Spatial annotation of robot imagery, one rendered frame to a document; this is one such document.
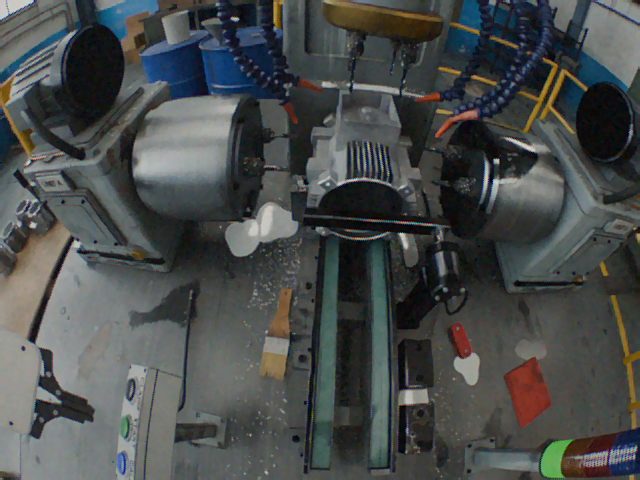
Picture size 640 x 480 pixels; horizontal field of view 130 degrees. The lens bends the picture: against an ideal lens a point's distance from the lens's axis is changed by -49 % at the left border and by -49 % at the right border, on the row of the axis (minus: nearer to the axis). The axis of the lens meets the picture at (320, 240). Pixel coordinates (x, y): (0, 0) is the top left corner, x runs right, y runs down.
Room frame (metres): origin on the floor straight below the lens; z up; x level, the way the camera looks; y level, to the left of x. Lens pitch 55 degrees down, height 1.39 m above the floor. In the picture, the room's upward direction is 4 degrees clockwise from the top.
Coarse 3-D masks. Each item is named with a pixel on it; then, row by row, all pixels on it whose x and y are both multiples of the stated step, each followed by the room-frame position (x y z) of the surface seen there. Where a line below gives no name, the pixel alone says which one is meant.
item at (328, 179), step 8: (328, 120) 0.50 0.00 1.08; (320, 176) 0.33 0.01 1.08; (328, 176) 0.32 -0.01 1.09; (336, 176) 0.33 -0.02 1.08; (320, 184) 0.32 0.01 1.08; (328, 184) 0.32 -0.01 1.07; (336, 184) 0.32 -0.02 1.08; (400, 184) 0.32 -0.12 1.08; (408, 184) 0.32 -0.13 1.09; (400, 192) 0.32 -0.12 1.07; (408, 192) 0.32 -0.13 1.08; (320, 232) 0.32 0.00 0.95; (328, 232) 0.32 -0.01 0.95
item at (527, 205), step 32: (480, 128) 0.43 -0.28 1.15; (512, 128) 0.47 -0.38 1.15; (448, 160) 0.49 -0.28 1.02; (480, 160) 0.38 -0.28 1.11; (512, 160) 0.36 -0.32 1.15; (544, 160) 0.37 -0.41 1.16; (448, 192) 0.43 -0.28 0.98; (480, 192) 0.34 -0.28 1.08; (512, 192) 0.31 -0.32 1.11; (544, 192) 0.32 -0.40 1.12; (480, 224) 0.30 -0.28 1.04; (512, 224) 0.29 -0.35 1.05; (544, 224) 0.29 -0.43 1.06
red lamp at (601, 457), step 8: (616, 432) -0.09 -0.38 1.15; (592, 440) -0.09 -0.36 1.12; (600, 440) -0.10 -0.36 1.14; (608, 440) -0.10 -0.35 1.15; (592, 448) -0.10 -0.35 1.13; (600, 448) -0.10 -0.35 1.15; (608, 448) -0.11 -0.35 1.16; (592, 456) -0.11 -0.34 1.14; (600, 456) -0.11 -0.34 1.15; (608, 456) -0.11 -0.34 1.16; (584, 464) -0.12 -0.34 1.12; (592, 464) -0.12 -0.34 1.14; (600, 464) -0.12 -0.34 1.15; (608, 464) -0.13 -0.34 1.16; (584, 472) -0.14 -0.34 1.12; (592, 472) -0.14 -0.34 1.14; (600, 472) -0.14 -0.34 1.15; (608, 472) -0.14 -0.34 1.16
